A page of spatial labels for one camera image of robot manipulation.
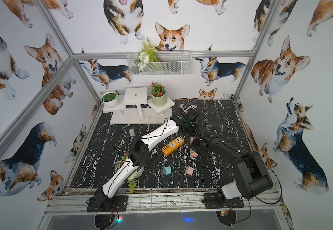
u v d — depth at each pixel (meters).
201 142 0.66
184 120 0.70
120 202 0.73
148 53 0.81
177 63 0.93
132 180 0.69
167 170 0.83
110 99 0.92
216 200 0.75
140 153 0.60
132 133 1.01
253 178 0.43
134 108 1.17
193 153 0.89
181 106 1.14
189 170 0.83
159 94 0.90
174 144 0.93
